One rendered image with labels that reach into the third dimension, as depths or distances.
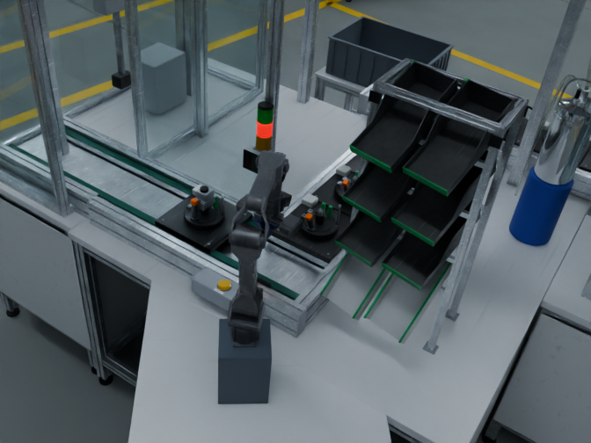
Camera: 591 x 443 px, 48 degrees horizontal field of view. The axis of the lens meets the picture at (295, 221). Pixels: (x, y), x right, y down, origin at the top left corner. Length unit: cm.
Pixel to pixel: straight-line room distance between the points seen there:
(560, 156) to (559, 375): 79
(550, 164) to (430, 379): 88
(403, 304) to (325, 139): 121
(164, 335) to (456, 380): 89
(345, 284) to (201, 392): 52
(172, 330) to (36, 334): 133
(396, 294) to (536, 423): 107
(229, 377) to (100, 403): 127
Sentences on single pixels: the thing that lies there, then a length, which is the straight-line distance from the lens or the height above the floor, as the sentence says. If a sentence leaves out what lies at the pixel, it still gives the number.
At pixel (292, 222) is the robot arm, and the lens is 174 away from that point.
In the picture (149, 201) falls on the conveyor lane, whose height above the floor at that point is 92.
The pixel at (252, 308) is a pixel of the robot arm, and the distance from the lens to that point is 170.
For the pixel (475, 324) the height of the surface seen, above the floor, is 86.
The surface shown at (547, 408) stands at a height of 38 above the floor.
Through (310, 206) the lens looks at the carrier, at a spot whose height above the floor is 97.
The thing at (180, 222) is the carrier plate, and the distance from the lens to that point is 228.
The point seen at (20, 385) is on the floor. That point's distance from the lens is 315.
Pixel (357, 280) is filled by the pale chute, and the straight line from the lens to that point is 199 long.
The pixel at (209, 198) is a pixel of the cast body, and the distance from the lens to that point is 224.
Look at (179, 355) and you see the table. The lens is 202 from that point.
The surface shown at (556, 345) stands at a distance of 253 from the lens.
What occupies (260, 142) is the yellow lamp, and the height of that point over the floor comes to 129.
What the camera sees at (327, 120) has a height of 86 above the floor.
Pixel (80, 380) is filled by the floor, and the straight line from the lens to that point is 311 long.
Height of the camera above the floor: 243
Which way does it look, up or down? 39 degrees down
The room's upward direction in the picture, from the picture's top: 6 degrees clockwise
